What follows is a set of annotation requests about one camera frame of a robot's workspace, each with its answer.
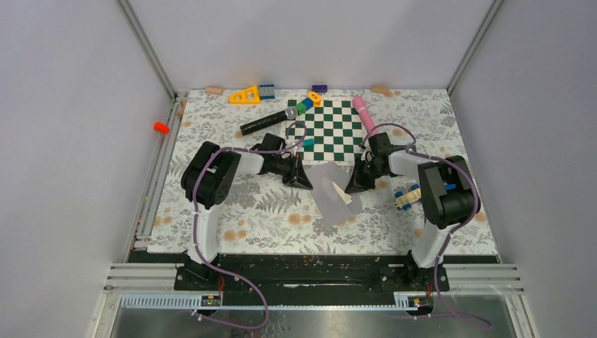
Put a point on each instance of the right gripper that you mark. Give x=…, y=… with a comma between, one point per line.
x=357, y=183

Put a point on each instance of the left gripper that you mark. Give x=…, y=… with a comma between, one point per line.
x=296, y=174

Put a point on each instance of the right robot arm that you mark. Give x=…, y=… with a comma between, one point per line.
x=448, y=195

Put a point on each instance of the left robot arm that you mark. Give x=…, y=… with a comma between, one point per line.
x=208, y=179

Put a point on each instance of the beige toy car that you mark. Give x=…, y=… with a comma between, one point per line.
x=405, y=200

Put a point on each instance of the floral table cloth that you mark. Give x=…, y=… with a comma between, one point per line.
x=261, y=215

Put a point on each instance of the green white chessboard mat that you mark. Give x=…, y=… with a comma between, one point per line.
x=334, y=130

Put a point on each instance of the black toy microphone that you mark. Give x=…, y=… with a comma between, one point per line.
x=289, y=113

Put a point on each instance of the blue lego brick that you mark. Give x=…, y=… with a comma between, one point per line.
x=266, y=91

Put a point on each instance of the purple lego brick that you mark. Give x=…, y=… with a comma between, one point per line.
x=319, y=88

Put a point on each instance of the yellow triangle toy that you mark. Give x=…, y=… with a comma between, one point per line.
x=246, y=96

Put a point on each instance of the wooden cylinder block right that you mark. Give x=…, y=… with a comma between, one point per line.
x=381, y=90

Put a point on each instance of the wooden cylinder block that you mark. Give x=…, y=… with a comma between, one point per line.
x=214, y=91
x=381, y=90

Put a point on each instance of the wooden cylinder block left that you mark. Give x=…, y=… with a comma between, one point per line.
x=214, y=91

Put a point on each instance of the orange cap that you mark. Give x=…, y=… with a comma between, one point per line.
x=161, y=128

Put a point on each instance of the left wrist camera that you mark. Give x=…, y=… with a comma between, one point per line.
x=298, y=156

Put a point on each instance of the colourful block chain toy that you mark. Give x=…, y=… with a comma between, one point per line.
x=313, y=99

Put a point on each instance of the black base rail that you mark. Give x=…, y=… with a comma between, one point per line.
x=298, y=279

